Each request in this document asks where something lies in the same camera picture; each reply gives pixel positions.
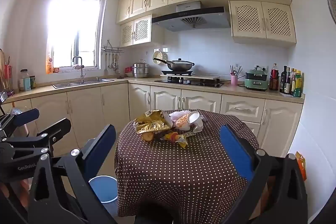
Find dark sauce bottle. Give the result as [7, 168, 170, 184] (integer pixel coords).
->
[285, 67, 292, 94]

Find window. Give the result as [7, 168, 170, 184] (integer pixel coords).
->
[46, 0, 107, 71]

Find orange white bread wrapper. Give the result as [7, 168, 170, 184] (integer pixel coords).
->
[175, 113, 192, 130]

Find amber oil bottle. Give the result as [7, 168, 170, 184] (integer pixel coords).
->
[290, 69, 297, 96]

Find dark wine bottle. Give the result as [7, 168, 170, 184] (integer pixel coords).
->
[280, 65, 288, 93]

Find pink plastic bag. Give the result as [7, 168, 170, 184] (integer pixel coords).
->
[169, 110, 201, 122]

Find white paper cup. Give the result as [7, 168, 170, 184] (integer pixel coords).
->
[187, 112, 204, 132]

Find green yellow bottle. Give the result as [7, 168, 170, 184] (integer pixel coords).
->
[293, 70, 302, 98]

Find teal label jar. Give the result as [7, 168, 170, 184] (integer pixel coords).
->
[19, 69, 31, 92]

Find steel steamer pot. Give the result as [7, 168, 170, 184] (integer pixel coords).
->
[132, 59, 150, 79]

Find yellow snack wrapper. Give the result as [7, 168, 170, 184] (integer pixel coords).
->
[164, 132, 188, 148]

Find wok with lid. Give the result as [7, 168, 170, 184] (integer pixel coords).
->
[153, 57, 195, 71]

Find bundle of cutlery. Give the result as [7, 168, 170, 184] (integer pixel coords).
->
[230, 64, 243, 77]

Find range hood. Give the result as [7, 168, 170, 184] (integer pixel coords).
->
[151, 1, 231, 32]

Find round grey lid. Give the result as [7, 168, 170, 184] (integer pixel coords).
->
[326, 0, 336, 25]

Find wall utensil rack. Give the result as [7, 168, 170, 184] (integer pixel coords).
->
[101, 40, 124, 54]

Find cream colander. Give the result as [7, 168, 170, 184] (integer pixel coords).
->
[152, 50, 168, 65]

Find steel sink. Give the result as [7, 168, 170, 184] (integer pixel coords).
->
[52, 78, 115, 89]

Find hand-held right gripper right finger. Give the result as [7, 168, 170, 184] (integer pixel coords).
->
[214, 124, 308, 224]

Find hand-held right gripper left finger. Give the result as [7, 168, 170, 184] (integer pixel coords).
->
[28, 124, 118, 224]

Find green electric cooker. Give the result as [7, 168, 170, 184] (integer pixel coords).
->
[244, 69, 271, 91]

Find wooden cutting board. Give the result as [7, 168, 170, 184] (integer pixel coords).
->
[0, 49, 8, 90]

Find row of hanging utensils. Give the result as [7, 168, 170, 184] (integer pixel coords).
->
[104, 52, 121, 75]

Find large lattice wall cabinet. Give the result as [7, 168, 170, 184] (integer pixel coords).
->
[228, 0, 297, 49]

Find gold snack bag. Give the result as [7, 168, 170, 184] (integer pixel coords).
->
[133, 109, 174, 134]

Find orange plastic item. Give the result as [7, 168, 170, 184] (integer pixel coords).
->
[295, 151, 307, 182]

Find gas stove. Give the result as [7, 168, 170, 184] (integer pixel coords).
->
[154, 76, 224, 88]

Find red label bottle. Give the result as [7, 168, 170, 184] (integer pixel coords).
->
[269, 63, 280, 91]

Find metal faucet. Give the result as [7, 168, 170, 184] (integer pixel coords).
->
[72, 56, 86, 84]

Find black portable stove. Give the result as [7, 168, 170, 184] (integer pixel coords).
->
[161, 70, 194, 76]

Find red kitchen tool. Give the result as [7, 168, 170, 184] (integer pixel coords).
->
[5, 56, 13, 93]

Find brown polka dot tablecloth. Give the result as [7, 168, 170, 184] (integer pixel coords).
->
[114, 109, 260, 224]

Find blue trash bin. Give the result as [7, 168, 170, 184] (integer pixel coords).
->
[88, 175, 119, 218]

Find black snack packet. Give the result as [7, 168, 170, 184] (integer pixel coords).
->
[154, 131, 171, 140]

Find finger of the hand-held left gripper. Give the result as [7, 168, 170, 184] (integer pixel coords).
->
[0, 118, 72, 155]
[0, 108, 40, 135]

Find stainless steel appliance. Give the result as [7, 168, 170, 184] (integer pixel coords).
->
[16, 122, 30, 137]

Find cream base cabinets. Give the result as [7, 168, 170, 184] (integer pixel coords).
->
[0, 82, 305, 161]

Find small lattice wall cabinet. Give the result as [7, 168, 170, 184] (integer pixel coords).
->
[120, 14, 164, 48]

